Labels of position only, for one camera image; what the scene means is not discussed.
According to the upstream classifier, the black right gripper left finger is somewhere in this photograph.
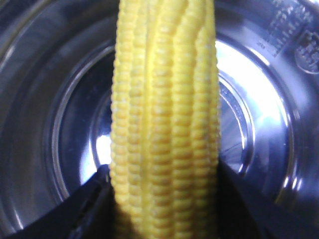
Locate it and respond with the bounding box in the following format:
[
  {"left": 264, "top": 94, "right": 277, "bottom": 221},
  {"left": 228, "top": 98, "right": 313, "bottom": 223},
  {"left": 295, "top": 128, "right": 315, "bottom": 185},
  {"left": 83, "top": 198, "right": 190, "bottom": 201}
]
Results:
[{"left": 8, "top": 165, "right": 115, "bottom": 239}]

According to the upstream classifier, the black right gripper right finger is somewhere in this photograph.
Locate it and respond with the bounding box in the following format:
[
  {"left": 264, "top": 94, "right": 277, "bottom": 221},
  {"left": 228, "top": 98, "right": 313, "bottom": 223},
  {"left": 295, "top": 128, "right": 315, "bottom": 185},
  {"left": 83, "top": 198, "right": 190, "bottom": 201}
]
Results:
[{"left": 217, "top": 161, "right": 319, "bottom": 239}]

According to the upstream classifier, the yellow corn cob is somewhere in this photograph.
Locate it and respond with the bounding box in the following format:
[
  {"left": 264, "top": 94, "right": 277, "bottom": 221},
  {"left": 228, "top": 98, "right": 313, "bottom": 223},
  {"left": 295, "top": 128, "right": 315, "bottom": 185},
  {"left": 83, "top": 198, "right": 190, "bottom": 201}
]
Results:
[{"left": 110, "top": 0, "right": 220, "bottom": 239}]

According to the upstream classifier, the pale green electric cooking pot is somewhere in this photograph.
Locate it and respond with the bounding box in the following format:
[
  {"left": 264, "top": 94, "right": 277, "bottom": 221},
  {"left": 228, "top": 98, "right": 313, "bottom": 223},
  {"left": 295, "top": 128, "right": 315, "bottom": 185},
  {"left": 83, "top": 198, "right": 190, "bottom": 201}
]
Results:
[{"left": 0, "top": 0, "right": 319, "bottom": 239}]

